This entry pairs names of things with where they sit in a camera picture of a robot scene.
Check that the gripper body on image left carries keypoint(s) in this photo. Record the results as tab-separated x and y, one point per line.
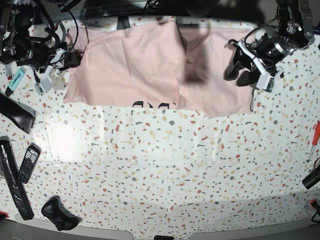
43	84

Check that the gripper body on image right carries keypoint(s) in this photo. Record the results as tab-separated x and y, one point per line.
268	74

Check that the pink T-shirt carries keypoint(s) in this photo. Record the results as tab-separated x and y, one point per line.
211	102

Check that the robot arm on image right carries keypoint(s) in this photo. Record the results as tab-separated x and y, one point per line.
287	35

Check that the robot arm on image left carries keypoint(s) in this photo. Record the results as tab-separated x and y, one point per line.
42	54

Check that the teal highlighter marker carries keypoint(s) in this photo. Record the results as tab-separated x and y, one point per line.
17	78

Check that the black device at table edge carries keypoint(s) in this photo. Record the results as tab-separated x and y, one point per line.
123	23

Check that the black JVC remote control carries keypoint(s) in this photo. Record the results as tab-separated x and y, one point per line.
30	159

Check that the long black plastic-wrapped bar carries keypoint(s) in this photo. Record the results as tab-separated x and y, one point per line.
10	172

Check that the black cylinder tool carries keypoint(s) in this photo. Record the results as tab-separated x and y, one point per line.
312	179

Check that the black game controller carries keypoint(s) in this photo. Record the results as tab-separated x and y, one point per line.
63	220

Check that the clear handle screwdriver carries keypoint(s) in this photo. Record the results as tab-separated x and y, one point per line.
8	71

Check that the red handle screwdriver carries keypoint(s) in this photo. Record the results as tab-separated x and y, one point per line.
315	140

